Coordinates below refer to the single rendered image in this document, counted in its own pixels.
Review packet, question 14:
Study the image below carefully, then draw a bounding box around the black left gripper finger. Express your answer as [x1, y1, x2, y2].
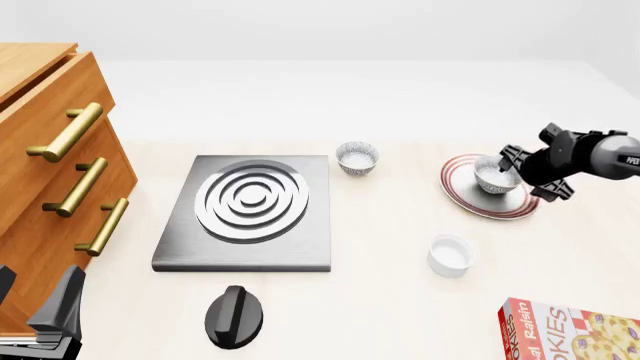
[0, 264, 18, 306]
[26, 264, 87, 336]

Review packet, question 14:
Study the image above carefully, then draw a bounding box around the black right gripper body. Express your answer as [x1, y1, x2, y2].
[498, 143, 577, 204]

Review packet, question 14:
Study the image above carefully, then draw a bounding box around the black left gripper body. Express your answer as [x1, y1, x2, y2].
[0, 321, 84, 360]

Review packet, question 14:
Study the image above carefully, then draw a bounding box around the patterned black white bowl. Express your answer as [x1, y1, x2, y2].
[335, 140, 381, 179]
[473, 154, 525, 197]

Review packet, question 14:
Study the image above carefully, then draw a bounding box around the plate with red rings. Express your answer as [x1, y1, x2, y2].
[439, 152, 543, 222]

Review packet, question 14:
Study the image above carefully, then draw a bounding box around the flat stove plate with rings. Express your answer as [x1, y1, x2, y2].
[151, 153, 333, 274]

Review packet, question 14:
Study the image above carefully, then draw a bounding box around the red printed cookies box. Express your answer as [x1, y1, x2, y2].
[496, 297, 640, 360]

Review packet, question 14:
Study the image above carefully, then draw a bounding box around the small white ramekin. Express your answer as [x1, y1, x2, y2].
[427, 233, 476, 279]

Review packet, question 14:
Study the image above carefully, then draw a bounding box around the round black stove knob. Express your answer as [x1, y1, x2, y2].
[204, 285, 265, 351]

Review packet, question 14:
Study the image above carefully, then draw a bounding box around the wooden cabinet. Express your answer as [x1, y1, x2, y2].
[0, 42, 139, 336]

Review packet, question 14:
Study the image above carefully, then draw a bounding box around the wooden drawer with brass handle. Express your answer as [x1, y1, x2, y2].
[0, 114, 136, 241]
[0, 51, 118, 181]
[0, 182, 139, 335]

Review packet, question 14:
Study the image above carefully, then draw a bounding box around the brass bar handle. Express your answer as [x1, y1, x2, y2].
[42, 156, 110, 219]
[25, 102, 105, 164]
[74, 197, 130, 258]

